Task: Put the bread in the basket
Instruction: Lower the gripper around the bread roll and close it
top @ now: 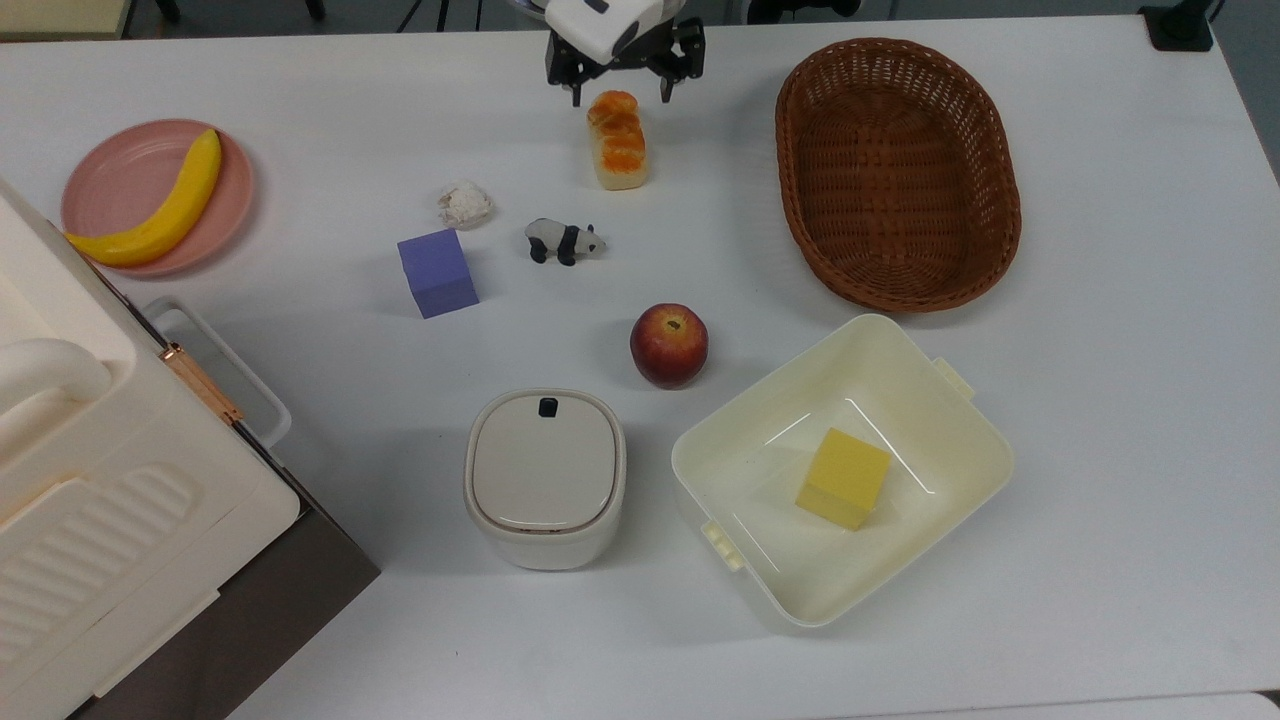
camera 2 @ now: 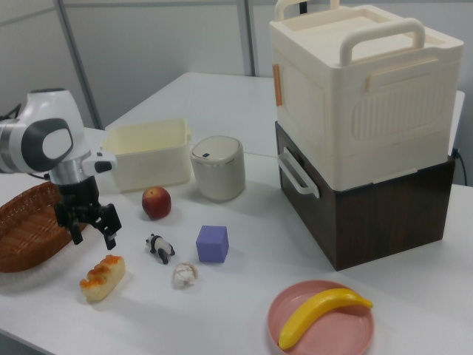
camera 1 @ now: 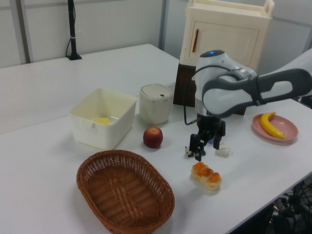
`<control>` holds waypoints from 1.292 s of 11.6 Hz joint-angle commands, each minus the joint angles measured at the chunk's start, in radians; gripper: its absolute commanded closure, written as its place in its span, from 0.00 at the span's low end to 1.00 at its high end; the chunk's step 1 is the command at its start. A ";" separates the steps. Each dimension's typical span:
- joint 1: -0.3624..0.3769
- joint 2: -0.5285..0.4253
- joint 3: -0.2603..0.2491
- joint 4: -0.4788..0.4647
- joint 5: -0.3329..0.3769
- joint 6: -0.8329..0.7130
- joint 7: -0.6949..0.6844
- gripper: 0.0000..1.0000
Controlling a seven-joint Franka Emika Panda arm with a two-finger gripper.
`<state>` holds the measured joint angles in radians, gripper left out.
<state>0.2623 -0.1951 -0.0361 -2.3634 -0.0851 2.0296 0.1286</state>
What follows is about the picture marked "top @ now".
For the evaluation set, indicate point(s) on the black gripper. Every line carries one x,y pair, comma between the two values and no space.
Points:
680,50

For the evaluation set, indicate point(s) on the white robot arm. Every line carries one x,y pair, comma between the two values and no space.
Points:
595,25

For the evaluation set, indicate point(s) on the orange glazed bread loaf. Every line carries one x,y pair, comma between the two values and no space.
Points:
618,142

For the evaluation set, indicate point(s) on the brown wicker basket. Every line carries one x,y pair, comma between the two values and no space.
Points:
897,175

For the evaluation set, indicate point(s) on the black white panda figurine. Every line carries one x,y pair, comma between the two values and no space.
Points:
563,240

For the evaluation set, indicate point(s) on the crumpled white paper ball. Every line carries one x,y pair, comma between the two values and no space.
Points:
465,204

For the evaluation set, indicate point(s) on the purple cube block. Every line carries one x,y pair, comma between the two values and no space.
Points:
438,272

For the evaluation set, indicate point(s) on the red apple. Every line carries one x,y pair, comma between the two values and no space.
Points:
669,346

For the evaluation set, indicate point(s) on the white lidded container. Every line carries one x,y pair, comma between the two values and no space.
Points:
545,478

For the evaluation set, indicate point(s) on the yellow cube block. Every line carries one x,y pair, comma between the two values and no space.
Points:
843,478

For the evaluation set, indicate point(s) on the yellow banana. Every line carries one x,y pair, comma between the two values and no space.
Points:
170,215

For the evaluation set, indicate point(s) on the clear plastic tray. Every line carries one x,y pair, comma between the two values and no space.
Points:
235,375

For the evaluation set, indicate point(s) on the cream plastic bin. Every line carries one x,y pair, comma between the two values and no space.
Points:
800,560

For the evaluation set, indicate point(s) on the pink round plate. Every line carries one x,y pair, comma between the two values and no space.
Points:
120,180

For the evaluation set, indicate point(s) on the black table clamp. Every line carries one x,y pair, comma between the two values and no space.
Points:
1178,25

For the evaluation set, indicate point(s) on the wooden side table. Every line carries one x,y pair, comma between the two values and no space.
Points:
60,15

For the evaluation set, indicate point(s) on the white countertop appliance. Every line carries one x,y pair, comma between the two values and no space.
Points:
110,520

